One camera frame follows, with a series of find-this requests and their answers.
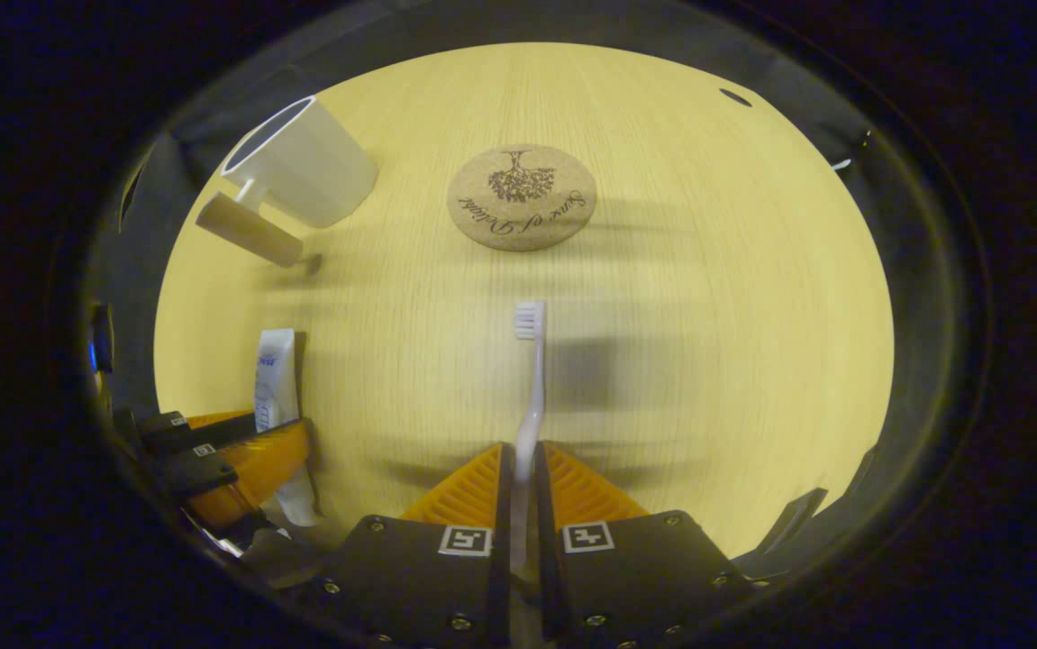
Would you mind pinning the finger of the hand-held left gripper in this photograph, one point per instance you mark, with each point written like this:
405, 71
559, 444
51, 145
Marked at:
176, 433
198, 469

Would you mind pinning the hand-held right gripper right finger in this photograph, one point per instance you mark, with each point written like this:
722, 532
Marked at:
626, 586

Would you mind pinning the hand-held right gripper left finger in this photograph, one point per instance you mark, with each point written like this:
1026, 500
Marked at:
428, 586

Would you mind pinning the white toothpaste tube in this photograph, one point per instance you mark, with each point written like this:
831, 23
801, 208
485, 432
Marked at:
275, 388

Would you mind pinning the white toothbrush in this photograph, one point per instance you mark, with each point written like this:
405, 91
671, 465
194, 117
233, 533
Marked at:
532, 406

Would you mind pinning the round cork coaster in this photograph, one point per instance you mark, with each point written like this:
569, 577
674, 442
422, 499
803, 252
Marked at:
521, 198

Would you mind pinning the black backdrop cloth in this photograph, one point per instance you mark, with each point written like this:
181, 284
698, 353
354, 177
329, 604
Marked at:
203, 135

